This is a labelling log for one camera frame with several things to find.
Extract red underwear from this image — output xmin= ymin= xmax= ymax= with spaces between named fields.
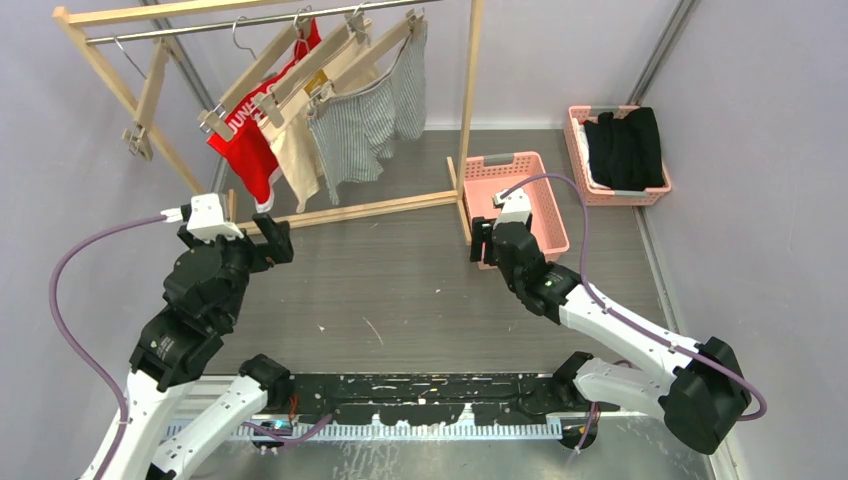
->
xmin=206 ymin=18 xmax=321 ymax=212

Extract near pink basket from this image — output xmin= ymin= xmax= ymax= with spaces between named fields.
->
xmin=463 ymin=151 xmax=570 ymax=261

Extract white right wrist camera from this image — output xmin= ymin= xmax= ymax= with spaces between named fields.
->
xmin=493 ymin=188 xmax=532 ymax=229

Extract wooden clothes rack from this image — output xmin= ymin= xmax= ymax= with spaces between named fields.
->
xmin=52 ymin=0 xmax=485 ymax=244

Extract black clothes in basket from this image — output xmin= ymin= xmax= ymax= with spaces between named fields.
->
xmin=583 ymin=107 xmax=667 ymax=191

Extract grey striped underwear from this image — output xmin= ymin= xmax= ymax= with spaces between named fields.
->
xmin=306 ymin=22 xmax=428 ymax=206

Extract wooden hanger of beige underwear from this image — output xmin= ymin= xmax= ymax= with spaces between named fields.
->
xmin=255 ymin=6 xmax=368 ymax=127

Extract beige underwear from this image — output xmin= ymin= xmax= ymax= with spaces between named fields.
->
xmin=259 ymin=40 xmax=368 ymax=214

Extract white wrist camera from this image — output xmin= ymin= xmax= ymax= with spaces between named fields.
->
xmin=493 ymin=188 xmax=532 ymax=229
xmin=180 ymin=193 xmax=244 ymax=243

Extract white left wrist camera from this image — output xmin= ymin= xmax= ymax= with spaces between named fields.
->
xmin=180 ymin=193 xmax=244 ymax=243

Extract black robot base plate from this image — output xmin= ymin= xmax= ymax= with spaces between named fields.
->
xmin=259 ymin=373 xmax=589 ymax=427

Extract wooden hanger of red underwear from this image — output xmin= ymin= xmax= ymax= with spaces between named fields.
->
xmin=198 ymin=16 xmax=311 ymax=141

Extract wooden hanger of striped underwear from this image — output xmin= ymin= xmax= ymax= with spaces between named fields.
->
xmin=310 ymin=9 xmax=425 ymax=112

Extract empty wooden clip hanger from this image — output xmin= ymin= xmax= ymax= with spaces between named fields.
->
xmin=113 ymin=37 xmax=174 ymax=161

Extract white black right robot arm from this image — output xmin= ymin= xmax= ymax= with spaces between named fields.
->
xmin=470 ymin=217 xmax=752 ymax=455

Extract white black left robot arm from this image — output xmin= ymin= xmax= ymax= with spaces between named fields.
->
xmin=83 ymin=213 xmax=294 ymax=479

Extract pink basket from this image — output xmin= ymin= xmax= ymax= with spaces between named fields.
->
xmin=563 ymin=105 xmax=672 ymax=207
xmin=463 ymin=151 xmax=570 ymax=261

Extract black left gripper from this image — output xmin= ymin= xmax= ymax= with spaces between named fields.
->
xmin=184 ymin=212 xmax=294 ymax=325

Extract far pink basket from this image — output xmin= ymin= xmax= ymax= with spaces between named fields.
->
xmin=563 ymin=105 xmax=672 ymax=207

